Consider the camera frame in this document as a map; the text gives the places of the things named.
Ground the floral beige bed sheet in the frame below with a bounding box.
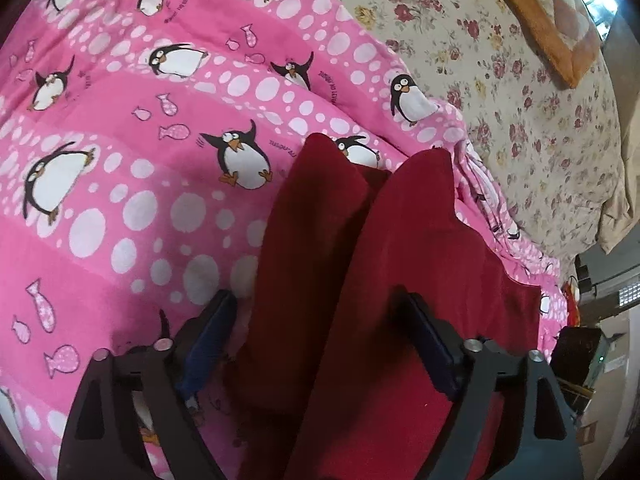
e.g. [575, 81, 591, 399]
[342, 0, 620, 263]

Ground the pink penguin print blanket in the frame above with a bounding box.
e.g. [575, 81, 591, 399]
[1, 0, 567, 479]

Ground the beige pillow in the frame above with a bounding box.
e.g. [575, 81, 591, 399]
[598, 157, 639, 254]

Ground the dark red small garment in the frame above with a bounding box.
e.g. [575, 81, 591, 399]
[229, 134, 541, 479]

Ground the orange checkered plush cushion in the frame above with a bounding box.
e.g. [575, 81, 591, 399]
[506, 0, 601, 88]

